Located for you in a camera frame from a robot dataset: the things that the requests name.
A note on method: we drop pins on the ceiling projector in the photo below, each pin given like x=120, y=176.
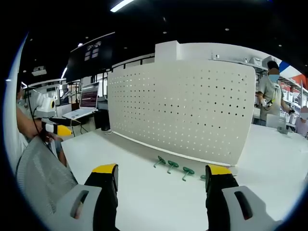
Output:
x=39, y=70

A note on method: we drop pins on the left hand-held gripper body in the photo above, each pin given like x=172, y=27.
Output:
x=44, y=104

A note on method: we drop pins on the white perforated mounting plate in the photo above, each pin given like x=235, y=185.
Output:
x=180, y=108

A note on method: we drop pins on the small grey stand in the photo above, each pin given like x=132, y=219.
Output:
x=282, y=129

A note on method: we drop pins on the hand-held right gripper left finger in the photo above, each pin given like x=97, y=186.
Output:
x=79, y=211

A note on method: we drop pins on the white open laptop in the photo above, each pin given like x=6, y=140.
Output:
x=84, y=103

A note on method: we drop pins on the grey mesh chair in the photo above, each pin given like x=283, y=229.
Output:
x=43, y=173

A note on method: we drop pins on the ceiling light strip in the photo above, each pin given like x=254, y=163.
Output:
x=121, y=5

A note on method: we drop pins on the large dark hanging screen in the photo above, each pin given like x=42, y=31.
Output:
x=96, y=55

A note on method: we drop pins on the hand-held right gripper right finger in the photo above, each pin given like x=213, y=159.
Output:
x=231, y=192

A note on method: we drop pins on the white square pillar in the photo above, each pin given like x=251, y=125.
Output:
x=167, y=51

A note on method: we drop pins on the green hook assembly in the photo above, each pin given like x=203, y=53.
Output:
x=172, y=164
x=159, y=160
x=187, y=170
x=203, y=177

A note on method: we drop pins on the black box under desk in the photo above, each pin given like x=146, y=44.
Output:
x=102, y=120

